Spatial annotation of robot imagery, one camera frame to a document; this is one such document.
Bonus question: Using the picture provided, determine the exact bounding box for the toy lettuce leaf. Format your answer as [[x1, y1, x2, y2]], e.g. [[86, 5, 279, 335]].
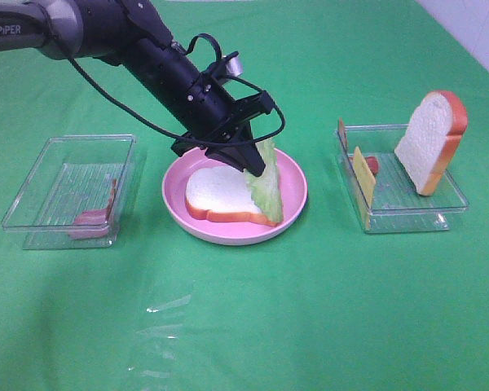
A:
[[244, 138, 284, 223]]

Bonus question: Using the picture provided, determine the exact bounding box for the clear plastic tray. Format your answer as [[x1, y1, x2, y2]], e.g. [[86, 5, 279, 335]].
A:
[[2, 134, 137, 250], [335, 124, 469, 234]]

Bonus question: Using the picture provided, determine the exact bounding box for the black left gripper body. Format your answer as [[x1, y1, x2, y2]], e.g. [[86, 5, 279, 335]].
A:
[[170, 72, 274, 156]]

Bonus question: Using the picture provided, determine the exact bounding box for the toy bread slice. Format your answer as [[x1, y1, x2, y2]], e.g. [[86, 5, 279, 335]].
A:
[[185, 166, 279, 226], [394, 90, 469, 196]]

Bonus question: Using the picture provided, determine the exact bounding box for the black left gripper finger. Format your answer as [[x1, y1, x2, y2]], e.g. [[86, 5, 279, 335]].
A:
[[205, 144, 266, 177]]

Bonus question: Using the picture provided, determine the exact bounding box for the pink round plate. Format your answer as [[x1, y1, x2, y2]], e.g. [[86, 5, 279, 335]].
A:
[[161, 148, 308, 246]]

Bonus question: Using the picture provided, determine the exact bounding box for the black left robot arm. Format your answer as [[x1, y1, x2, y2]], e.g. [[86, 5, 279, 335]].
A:
[[0, 1, 276, 176]]

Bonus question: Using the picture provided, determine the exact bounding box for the toy bacon strip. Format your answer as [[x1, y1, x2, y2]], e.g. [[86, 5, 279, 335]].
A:
[[337, 118, 380, 176], [68, 179, 117, 239]]

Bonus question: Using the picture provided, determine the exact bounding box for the yellow toy cheese slice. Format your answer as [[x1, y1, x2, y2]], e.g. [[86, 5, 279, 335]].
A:
[[352, 147, 377, 231]]

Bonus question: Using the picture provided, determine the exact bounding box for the left clear plastic tray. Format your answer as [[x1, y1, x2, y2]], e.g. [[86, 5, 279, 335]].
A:
[[2, 134, 137, 250]]

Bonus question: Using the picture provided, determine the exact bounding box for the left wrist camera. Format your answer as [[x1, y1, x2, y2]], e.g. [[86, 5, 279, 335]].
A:
[[222, 51, 243, 78]]

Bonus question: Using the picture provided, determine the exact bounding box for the right clear plastic tray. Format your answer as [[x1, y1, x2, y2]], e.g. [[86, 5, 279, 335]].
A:
[[335, 124, 469, 234]]

